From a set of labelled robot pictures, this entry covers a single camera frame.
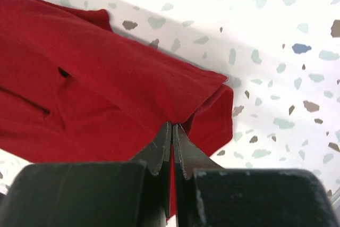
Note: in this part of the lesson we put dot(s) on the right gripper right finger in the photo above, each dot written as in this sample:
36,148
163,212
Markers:
210,195

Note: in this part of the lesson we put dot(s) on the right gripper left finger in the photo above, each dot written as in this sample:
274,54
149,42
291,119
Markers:
131,193

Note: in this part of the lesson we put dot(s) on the red t shirt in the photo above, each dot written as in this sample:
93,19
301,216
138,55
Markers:
74,91

